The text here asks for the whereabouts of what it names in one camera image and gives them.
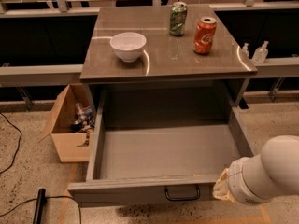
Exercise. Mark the padded gripper body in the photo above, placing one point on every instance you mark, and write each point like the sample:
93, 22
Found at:
240, 181

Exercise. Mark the grey top drawer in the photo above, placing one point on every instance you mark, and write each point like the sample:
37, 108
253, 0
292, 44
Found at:
148, 140

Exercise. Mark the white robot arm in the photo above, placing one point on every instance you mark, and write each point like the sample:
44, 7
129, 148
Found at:
256, 180

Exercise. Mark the grey cabinet with brown top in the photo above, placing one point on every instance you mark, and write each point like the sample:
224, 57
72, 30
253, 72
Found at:
166, 57

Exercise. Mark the small clear pump bottle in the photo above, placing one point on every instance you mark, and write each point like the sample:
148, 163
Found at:
245, 48

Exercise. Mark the clutter inside cardboard box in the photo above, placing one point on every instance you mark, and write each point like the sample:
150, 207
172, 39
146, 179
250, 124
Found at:
84, 123

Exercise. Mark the orange soda can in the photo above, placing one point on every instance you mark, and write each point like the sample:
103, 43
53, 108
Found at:
204, 34

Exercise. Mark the open cardboard box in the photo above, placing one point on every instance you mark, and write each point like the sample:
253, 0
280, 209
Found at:
71, 146

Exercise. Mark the white ceramic bowl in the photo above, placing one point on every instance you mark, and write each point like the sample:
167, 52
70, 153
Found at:
128, 46

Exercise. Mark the black cylindrical floor object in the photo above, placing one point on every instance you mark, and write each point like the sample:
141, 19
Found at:
40, 202

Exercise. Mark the green soda can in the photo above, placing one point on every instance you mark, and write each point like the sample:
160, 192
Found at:
178, 16

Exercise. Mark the black drawer handle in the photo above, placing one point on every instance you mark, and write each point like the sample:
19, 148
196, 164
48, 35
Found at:
182, 194

